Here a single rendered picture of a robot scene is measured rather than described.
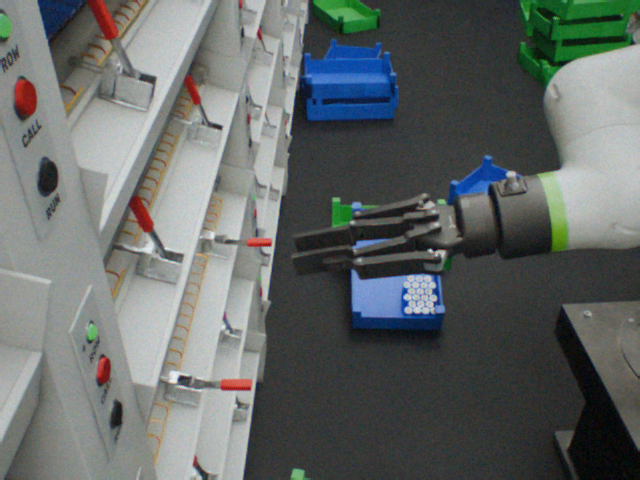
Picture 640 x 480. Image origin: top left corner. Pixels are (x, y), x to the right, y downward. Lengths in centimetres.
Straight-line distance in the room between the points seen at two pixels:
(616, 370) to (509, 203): 39
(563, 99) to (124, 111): 51
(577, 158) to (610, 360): 38
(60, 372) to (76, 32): 32
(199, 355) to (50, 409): 46
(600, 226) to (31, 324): 60
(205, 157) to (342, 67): 168
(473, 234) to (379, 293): 84
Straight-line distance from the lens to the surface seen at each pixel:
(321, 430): 137
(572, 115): 84
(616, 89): 85
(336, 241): 84
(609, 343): 113
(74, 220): 41
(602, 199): 79
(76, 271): 42
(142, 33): 71
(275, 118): 177
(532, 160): 224
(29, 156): 36
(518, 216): 78
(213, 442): 101
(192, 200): 80
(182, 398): 82
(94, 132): 54
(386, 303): 159
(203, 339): 88
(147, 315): 65
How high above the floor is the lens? 110
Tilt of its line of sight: 37 degrees down
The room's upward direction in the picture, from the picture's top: straight up
